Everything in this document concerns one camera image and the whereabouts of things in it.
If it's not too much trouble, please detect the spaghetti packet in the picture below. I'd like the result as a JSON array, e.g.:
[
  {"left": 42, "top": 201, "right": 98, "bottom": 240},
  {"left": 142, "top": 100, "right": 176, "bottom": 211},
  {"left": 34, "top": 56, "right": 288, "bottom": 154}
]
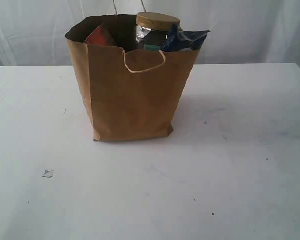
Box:
[{"left": 160, "top": 24, "right": 210, "bottom": 53}]

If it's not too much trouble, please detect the clear jar with gold lid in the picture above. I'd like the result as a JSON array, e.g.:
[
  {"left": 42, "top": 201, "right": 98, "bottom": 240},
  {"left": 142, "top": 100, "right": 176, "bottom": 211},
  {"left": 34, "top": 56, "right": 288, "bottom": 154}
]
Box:
[{"left": 135, "top": 12, "right": 181, "bottom": 52}]

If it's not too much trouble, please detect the brown kraft stand-up pouch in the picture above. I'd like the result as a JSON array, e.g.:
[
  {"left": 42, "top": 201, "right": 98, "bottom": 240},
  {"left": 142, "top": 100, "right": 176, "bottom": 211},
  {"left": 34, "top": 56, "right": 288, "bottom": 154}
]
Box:
[{"left": 84, "top": 21, "right": 117, "bottom": 47}]

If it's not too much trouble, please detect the brown paper shopping bag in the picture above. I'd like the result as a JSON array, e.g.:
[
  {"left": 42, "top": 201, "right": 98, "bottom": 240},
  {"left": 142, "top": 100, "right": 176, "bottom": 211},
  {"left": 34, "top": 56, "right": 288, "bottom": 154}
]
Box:
[{"left": 65, "top": 14, "right": 199, "bottom": 142}]

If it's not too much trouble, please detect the small clear plastic scrap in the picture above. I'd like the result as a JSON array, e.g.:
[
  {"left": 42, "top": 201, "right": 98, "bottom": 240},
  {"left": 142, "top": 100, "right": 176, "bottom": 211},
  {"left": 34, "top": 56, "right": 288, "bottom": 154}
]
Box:
[{"left": 42, "top": 169, "right": 54, "bottom": 179}]

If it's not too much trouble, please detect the white backdrop curtain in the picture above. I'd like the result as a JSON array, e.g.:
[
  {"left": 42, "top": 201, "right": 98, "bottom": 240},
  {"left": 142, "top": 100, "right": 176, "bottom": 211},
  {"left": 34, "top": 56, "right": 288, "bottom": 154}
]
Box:
[{"left": 0, "top": 0, "right": 300, "bottom": 67}]

